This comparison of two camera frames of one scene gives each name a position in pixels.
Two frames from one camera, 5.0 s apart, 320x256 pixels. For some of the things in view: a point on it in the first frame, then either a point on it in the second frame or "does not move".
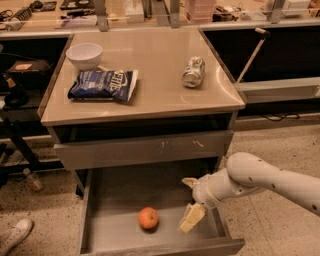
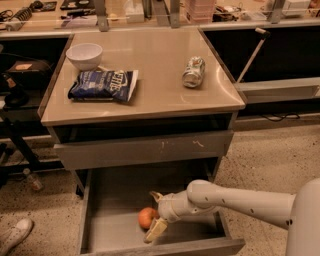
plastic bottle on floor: [33, 180] does not move
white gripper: [201, 191] -> [165, 209]
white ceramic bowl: [84, 56] does not move
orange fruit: [148, 218] does not move
